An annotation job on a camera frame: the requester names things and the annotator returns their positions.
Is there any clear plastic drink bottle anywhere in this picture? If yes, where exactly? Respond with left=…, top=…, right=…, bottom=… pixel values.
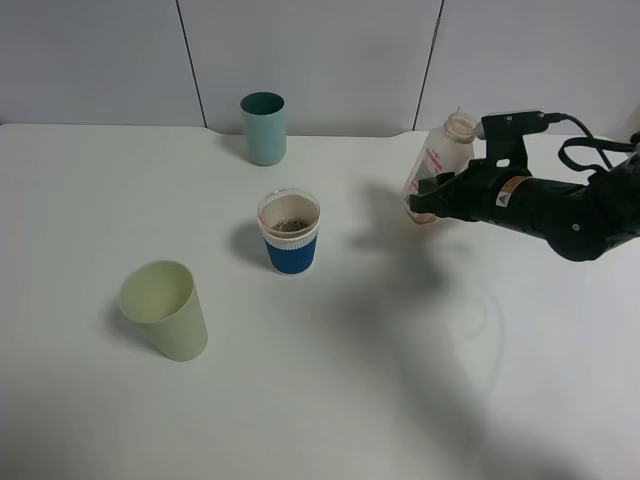
left=401, top=112, right=477, bottom=224

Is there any black camera cable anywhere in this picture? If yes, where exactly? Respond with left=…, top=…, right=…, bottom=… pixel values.
left=542, top=113, right=636, bottom=176

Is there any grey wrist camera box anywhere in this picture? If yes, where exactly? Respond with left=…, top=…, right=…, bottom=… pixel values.
left=475, top=110, right=549, bottom=169

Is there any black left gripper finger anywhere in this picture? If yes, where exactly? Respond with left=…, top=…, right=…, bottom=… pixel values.
left=409, top=172, right=468, bottom=219

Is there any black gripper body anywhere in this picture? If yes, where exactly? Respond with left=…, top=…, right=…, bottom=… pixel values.
left=450, top=159, right=531, bottom=222

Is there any glass cup blue sleeve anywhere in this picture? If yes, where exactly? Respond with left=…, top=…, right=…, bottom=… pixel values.
left=257, top=189, right=321, bottom=275

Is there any teal plastic cup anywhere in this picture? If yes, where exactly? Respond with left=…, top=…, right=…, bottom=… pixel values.
left=240, top=92, right=286, bottom=166

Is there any light green plastic cup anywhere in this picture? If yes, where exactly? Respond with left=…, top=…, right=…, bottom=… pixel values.
left=118, top=260, right=208, bottom=362

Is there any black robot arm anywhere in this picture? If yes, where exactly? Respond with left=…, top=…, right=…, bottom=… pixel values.
left=409, top=136, right=639, bottom=262

